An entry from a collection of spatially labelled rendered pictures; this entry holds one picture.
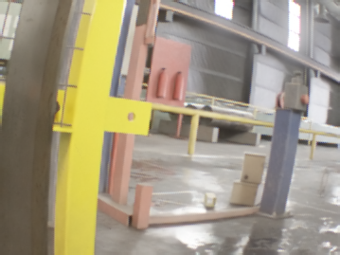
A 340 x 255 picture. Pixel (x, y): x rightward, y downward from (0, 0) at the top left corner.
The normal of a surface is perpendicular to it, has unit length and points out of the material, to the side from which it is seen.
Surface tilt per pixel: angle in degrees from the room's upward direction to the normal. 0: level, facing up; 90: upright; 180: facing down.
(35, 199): 90
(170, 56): 90
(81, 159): 90
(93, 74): 90
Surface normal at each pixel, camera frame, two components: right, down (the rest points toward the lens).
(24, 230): 0.60, 0.10
